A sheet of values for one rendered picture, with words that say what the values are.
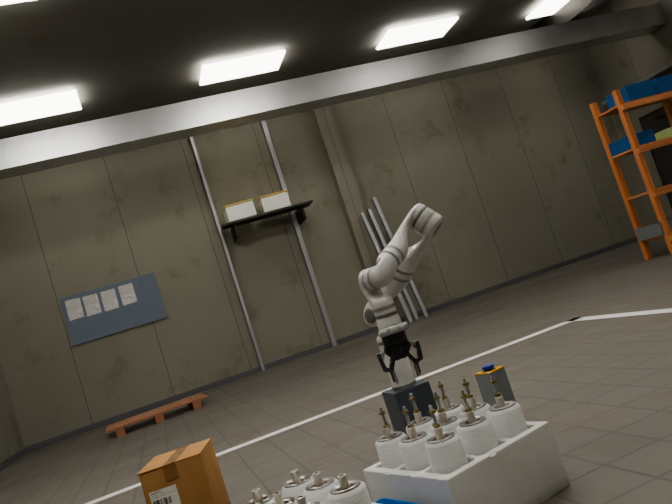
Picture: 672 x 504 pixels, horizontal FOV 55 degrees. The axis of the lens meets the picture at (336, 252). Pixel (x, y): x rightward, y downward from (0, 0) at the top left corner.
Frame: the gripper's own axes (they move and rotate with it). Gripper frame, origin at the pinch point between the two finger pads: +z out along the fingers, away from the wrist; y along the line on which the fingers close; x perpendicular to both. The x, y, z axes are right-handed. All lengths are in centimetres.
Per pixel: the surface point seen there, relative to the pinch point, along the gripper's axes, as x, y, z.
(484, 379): -7.2, -23.6, 10.6
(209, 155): -843, 119, -268
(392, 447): 12.6, 11.4, 15.4
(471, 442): 26.3, -8.4, 16.9
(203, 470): -43, 78, 17
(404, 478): 23.2, 11.2, 21.1
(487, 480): 33.4, -8.2, 24.8
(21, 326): -746, 441, -96
